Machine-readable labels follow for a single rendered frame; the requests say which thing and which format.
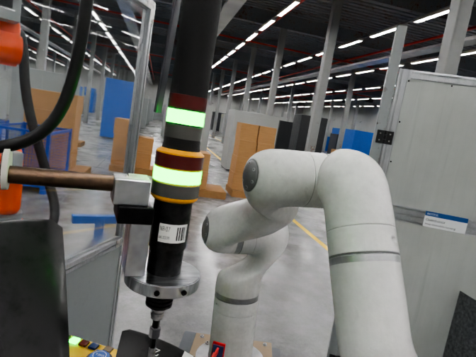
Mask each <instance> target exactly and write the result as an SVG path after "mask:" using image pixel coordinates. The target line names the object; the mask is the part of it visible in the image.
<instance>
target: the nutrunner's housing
mask: <svg viewBox="0 0 476 357"><path fill-rule="evenodd" d="M192 205H193V204H192V203H190V204H178V203H168V202H164V201H161V200H157V199H156V198H155V199H154V206H153V208H154V219H153V224H152V226H151V232H150V238H149V255H148V260H147V272H148V273H150V274H152V275H154V276H159V277H164V278H170V277H174V276H178V275H179V274H180V273H181V266H182V261H183V252H184V249H185V248H186V243H187V239H188V229H189V225H190V219H191V211H192ZM145 304H146V306H147V307H148V308H150V309H151V310H154V311H164V310H167V309H169V308H171V307H172V304H173V299H156V298H152V297H146V300H145Z"/></svg>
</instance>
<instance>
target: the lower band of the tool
mask: <svg viewBox="0 0 476 357"><path fill-rule="evenodd" d="M157 151H158V152H163V153H166V154H172V155H177V156H182V157H194V158H203V157H204V155H203V154H202V153H201V152H185V151H180V150H175V149H169V148H166V147H163V146H160V147H158V148H157ZM154 165H155V166H158V167H161V168H164V169H170V170H174V171H184V172H201V171H202V170H201V171H186V170H179V169H171V168H167V167H164V166H160V165H157V164H155V163H154ZM153 180H155V181H157V182H160V183H165V182H162V181H158V180H156V179H154V178H153ZM165 184H168V185H172V186H183V187H196V186H199V185H200V184H199V185H196V186H185V185H178V184H172V183H165ZM151 195H152V196H153V198H156V199H157V200H161V201H164V202H168V203H178V204H190V203H194V202H196V201H197V200H198V199H194V200H177V199H171V198H165V197H161V196H158V195H155V194H153V193H152V192H151Z"/></svg>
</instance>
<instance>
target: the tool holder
mask: <svg viewBox="0 0 476 357"><path fill-rule="evenodd" d="M113 175H114V176H115V177H114V183H113V191H111V192H110V198H111V200H112V203H113V204H114V207H113V211H114V214H115V218H116V221H117V223H118V224H126V226H125V236H124V242H123V252H122V259H121V265H122V268H123V273H124V282H125V284H126V286H127V287H129V289H131V290H132V291H134V292H135V293H138V294H140V295H143V296H146V297H149V298H156V299H177V298H184V297H186V296H189V295H191V294H193V293H194V292H195V291H197V289H198V286H199V282H200V272H199V271H198V269H197V268H196V267H194V266H192V265H191V264H189V263H187V262H185V261H182V266H181V273H180V274H179V275H178V276H174V277H170V278H164V277H159V276H154V275H152V274H150V273H148V272H147V260H148V257H147V253H148V247H149V238H150V232H151V226H152V224H153V219H154V208H153V206H152V204H151V203H150V202H149V195H150V189H151V182H150V180H142V179H134V178H127V177H126V176H127V174H119V173H113ZM125 175H126V176H125Z"/></svg>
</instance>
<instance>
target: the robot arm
mask: <svg viewBox="0 0 476 357"><path fill-rule="evenodd" d="M242 183H243V189H244V194H245V196H246V199H244V200H238V201H235V202H233V203H228V204H225V205H221V206H219V207H217V208H215V209H213V210H211V211H210V212H209V213H208V214H207V216H206V217H205V219H204V221H203V224H202V234H201V237H202V238H203V242H204V244H205V245H206V247H207V248H209V250H211V251H214V252H217V253H221V254H247V256H245V257H244V258H243V259H242V260H241V261H238V262H236V263H234V264H232V265H231V266H228V267H226V268H224V269H222V270H221V271H220V272H219V273H218V275H217V280H216V284H215V297H214V304H213V312H212V325H211V332H210V340H209V341H206V342H205V343H204V344H202V345H201V346H199V348H198V349H197V351H196V353H195V357H210V356H211V351H212V347H213V341H218V342H220V343H224V344H226V346H225V354H224V357H263V356H262V354H261V352H260V351H259V350H258V349H256V348H255V347H253V343H254V331H255V325H256V313H257V306H258V300H259V289H260V285H261V279H262V277H263V275H264V274H265V272H266V271H267V270H268V269H269V268H270V267H271V266H272V264H273V263H274V262H275V261H276V260H277V259H278V258H279V257H280V256H281V254H282V253H283V252H284V250H285V248H286V247H287V245H288V240H289V234H290V232H289V228H288V225H289V224H290V223H291V222H292V221H293V220H294V219H295V217H296V215H297V213H298V207H302V208H324V219H325V226H326V233H327V248H328V256H329V271H330V278H331V291H332V298H333V306H334V319H335V326H336V340H337V345H338V350H339V355H340V357H418V355H417V353H416V351H415V349H414V345H413V342H412V334H411V329H410V323H409V313H408V308H407V298H406V293H405V287H404V278H403V272H402V263H401V258H400V250H399V244H398V239H397V230H396V225H395V216H394V211H393V206H392V198H391V194H390V187H389V184H388V182H387V178H386V176H385V174H384V172H383V170H382V169H381V167H380V166H379V164H378V163H377V162H376V161H375V160H374V159H373V158H371V157H369V156H368V155H367V154H364V153H362V152H359V151H356V150H353V149H338V150H336V151H334V152H332V153H331V154H325V153H317V152H304V151H297V150H289V149H265V150H262V151H260V152H257V153H256V154H254V155H253V156H251V157H250V158H249V160H248V161H247V163H246V165H245V167H244V171H243V177H242Z"/></svg>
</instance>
